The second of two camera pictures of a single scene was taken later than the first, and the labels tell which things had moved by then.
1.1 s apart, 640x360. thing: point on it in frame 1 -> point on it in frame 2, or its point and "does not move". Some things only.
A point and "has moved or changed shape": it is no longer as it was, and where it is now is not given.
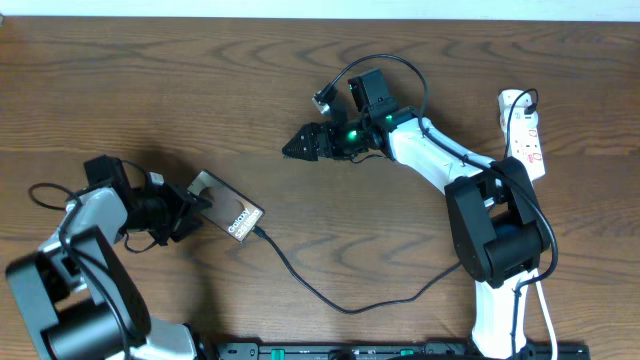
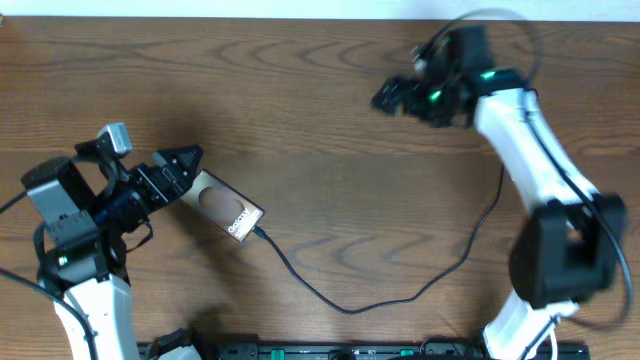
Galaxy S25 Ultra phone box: [231, 210] does not move
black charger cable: [532, 107] has moved or changed shape
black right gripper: [310, 131] -> [416, 101]
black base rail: [390, 350] does not move
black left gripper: [178, 206] -> [158, 192]
